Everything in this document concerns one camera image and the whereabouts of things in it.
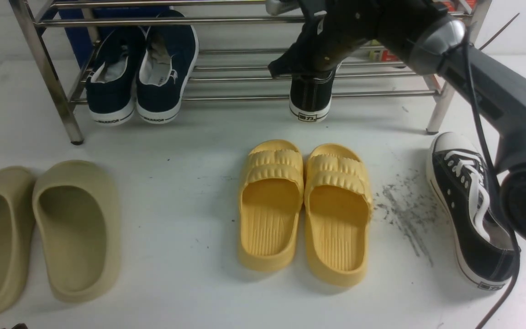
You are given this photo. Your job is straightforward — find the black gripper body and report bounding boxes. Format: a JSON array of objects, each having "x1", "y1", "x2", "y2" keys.
[{"x1": 266, "y1": 0, "x2": 410, "y2": 74}]

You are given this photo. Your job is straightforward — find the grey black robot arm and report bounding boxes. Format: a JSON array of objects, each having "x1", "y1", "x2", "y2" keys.
[{"x1": 268, "y1": 0, "x2": 526, "y2": 240}]

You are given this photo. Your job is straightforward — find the dark object bottom edge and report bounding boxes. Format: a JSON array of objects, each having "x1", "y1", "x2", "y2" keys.
[{"x1": 11, "y1": 323, "x2": 28, "y2": 329}]

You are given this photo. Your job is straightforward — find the red cardboard box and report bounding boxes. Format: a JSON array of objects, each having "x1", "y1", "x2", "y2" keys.
[{"x1": 369, "y1": 0, "x2": 477, "y2": 62}]

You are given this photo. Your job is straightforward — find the stainless steel shoe rack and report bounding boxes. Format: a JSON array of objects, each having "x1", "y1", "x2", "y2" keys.
[{"x1": 8, "y1": 0, "x2": 493, "y2": 145}]

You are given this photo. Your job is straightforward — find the right beige foam slide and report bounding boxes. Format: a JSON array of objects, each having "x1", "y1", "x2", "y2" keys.
[{"x1": 32, "y1": 160, "x2": 121, "y2": 303}]

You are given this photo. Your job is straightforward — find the right yellow rubber slipper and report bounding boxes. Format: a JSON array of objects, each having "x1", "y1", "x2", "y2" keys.
[{"x1": 304, "y1": 143, "x2": 373, "y2": 287}]

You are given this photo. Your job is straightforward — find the yellow rubber slipper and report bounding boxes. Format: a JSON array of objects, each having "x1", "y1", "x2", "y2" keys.
[
  {"x1": 238, "y1": 139, "x2": 305, "y2": 271},
  {"x1": 304, "y1": 143, "x2": 373, "y2": 287}
]

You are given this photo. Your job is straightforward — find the left yellow rubber slipper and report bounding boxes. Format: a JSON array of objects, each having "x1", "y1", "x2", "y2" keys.
[{"x1": 238, "y1": 139, "x2": 305, "y2": 271}]

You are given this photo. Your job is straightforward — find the navy canvas shoe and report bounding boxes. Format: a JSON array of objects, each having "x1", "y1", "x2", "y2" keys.
[
  {"x1": 136, "y1": 25, "x2": 199, "y2": 124},
  {"x1": 85, "y1": 26, "x2": 146, "y2": 127}
]

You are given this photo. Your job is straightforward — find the right navy canvas shoe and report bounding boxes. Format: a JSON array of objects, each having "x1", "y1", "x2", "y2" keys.
[{"x1": 136, "y1": 25, "x2": 199, "y2": 124}]

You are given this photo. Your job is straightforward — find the blue box behind rack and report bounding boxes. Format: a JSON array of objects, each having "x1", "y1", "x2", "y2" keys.
[{"x1": 58, "y1": 5, "x2": 174, "y2": 67}]

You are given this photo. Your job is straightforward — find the left navy canvas shoe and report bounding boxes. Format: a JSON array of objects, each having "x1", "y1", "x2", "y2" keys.
[{"x1": 85, "y1": 26, "x2": 146, "y2": 127}]

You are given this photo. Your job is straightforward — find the black canvas sneaker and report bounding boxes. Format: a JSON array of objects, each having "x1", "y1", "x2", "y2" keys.
[
  {"x1": 289, "y1": 63, "x2": 341, "y2": 122},
  {"x1": 426, "y1": 132, "x2": 515, "y2": 291}
]

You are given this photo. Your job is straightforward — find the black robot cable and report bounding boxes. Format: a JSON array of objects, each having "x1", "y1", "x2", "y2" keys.
[{"x1": 462, "y1": 13, "x2": 521, "y2": 329}]

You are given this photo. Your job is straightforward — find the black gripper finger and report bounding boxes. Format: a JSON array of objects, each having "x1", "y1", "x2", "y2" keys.
[{"x1": 268, "y1": 23, "x2": 325, "y2": 78}]

